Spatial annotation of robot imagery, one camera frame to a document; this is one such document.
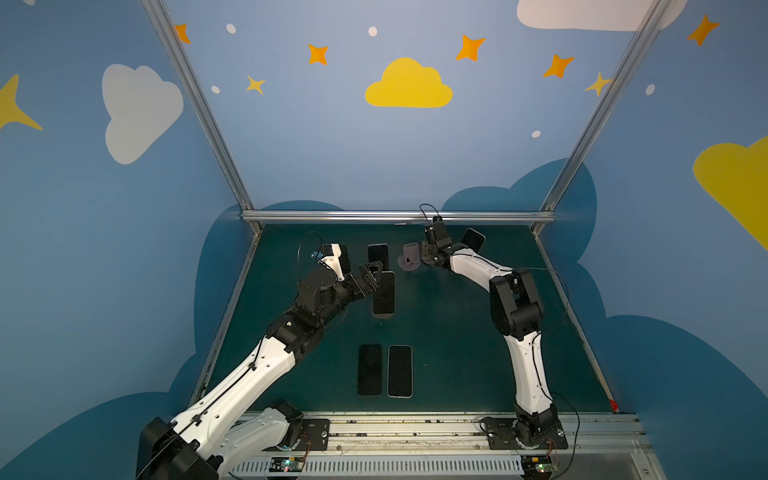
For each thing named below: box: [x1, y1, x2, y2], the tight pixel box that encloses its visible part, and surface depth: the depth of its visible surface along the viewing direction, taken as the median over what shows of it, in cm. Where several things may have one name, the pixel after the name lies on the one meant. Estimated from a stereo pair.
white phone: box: [387, 344, 414, 399], surface depth 86 cm
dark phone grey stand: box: [358, 344, 383, 395], surface depth 86 cm
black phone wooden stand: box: [460, 227, 486, 253], surface depth 100 cm
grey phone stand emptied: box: [397, 242, 421, 271], surface depth 107 cm
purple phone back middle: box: [367, 243, 390, 271], surface depth 100 cm
